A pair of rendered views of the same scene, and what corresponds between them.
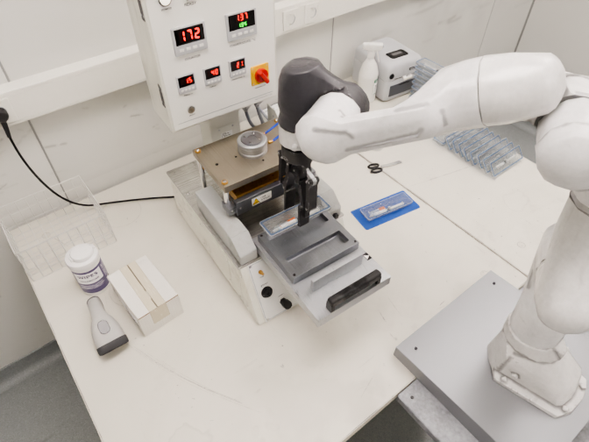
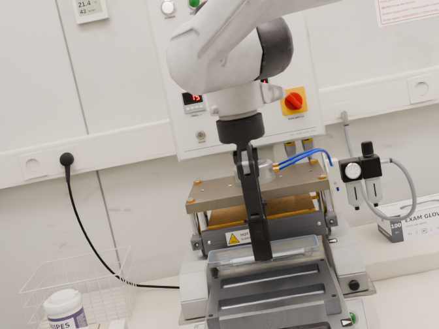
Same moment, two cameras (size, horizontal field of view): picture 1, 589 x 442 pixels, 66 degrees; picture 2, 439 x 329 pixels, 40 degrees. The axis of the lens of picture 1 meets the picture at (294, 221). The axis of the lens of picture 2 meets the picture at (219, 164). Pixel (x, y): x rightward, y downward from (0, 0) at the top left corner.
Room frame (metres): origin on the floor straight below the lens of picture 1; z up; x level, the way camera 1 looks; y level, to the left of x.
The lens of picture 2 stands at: (0.01, -0.59, 1.38)
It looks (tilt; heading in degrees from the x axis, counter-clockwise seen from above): 11 degrees down; 39
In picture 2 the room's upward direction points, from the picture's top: 11 degrees counter-clockwise
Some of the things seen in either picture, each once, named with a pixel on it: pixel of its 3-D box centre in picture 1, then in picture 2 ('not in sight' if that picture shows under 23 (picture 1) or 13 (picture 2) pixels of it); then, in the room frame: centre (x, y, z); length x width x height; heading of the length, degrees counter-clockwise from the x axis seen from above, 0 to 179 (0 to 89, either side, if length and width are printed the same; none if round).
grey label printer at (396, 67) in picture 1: (386, 67); not in sight; (1.84, -0.40, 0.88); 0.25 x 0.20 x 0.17; 32
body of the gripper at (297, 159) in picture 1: (298, 158); (243, 143); (0.79, -0.01, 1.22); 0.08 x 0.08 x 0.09
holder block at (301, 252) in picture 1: (308, 241); (271, 292); (0.75, -0.03, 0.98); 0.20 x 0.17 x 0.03; 124
